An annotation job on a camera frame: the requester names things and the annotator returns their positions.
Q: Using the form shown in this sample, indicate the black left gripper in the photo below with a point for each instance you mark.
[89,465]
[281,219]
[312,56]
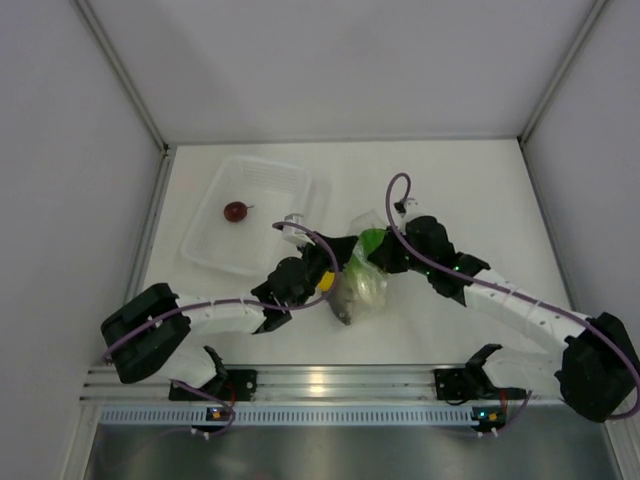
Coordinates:
[343,246]

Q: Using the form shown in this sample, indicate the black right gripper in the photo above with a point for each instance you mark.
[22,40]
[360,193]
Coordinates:
[384,256]

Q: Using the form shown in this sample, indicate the fake green lettuce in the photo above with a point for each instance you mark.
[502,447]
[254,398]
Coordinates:
[368,241]

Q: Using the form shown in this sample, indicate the fake yellow lemon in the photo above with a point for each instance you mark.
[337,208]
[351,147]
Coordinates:
[326,282]

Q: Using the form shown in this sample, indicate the clear dotted zip bag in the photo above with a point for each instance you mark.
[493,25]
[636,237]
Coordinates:
[370,289]

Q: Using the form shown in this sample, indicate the fake red apple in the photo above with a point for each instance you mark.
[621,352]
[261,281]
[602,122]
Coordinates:
[236,211]

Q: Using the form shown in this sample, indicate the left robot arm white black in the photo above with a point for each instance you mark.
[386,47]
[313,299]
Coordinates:
[161,332]

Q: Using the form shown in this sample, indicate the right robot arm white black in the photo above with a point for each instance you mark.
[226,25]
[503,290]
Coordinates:
[588,362]

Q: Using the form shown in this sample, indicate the fake grey fish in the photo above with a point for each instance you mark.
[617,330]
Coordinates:
[342,302]

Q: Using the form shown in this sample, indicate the white perforated plastic basket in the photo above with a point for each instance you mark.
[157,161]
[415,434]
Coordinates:
[252,246]

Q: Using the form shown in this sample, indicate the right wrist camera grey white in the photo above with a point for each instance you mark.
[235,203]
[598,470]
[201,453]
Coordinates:
[405,206]

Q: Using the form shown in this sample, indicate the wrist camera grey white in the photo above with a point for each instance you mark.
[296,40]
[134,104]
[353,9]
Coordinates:
[291,231]
[405,206]

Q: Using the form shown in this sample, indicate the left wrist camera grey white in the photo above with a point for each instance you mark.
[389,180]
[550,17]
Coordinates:
[291,231]

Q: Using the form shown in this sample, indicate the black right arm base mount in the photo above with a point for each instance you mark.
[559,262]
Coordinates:
[458,385]

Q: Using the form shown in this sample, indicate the grey slotted cable duct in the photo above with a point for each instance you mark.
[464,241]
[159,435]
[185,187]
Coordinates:
[254,415]

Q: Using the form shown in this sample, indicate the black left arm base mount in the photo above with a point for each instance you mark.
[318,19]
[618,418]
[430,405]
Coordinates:
[225,384]

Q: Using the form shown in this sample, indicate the aluminium mounting rail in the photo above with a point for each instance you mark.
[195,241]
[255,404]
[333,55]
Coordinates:
[288,384]

